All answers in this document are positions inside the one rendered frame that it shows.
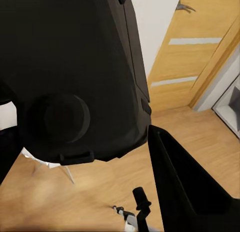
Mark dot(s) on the bookcase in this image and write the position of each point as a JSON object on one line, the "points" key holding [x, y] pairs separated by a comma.
{"points": [[226, 110]]}

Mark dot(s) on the door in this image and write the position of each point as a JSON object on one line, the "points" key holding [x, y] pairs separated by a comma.
{"points": [[200, 39]]}

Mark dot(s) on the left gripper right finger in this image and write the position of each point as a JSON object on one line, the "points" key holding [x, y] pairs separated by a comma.
{"points": [[190, 199]]}

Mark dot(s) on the digital camera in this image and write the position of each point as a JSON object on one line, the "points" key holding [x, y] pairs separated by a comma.
{"points": [[74, 70]]}

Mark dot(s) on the camera tripod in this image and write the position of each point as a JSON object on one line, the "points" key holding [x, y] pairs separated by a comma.
{"points": [[138, 223]]}

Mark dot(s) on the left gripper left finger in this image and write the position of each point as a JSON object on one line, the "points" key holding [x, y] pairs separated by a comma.
{"points": [[10, 149]]}

